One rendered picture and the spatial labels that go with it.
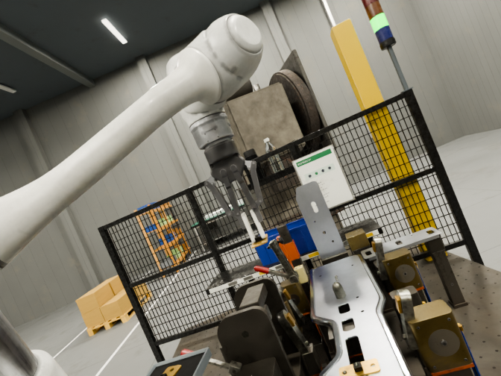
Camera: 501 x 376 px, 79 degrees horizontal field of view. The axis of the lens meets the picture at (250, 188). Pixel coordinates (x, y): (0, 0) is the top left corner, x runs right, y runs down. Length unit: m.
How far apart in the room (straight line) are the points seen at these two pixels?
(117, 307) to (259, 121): 4.40
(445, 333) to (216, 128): 0.64
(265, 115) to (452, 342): 2.69
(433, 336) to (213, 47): 0.70
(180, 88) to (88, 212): 11.08
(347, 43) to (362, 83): 0.21
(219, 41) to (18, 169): 12.35
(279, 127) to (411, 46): 9.25
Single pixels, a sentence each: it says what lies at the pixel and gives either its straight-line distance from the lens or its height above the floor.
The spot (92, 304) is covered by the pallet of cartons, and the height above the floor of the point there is 0.51.
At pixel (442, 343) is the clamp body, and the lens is 0.81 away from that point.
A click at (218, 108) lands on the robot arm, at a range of 0.69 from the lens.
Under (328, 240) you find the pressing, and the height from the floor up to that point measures 1.07.
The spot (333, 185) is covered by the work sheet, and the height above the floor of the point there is 1.25.
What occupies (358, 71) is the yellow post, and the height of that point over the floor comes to 1.74.
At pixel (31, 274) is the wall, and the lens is 12.96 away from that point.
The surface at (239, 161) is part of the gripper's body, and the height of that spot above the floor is 1.50.
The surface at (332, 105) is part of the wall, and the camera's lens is 10.66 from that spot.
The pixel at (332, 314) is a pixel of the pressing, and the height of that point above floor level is 1.00.
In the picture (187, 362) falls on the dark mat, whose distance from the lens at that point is 0.73.
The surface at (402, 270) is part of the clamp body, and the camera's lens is 1.11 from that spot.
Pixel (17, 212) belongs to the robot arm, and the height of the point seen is 1.55.
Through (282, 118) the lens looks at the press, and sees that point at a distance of 3.21.
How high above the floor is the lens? 1.45
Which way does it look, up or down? 2 degrees down
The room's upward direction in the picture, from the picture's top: 23 degrees counter-clockwise
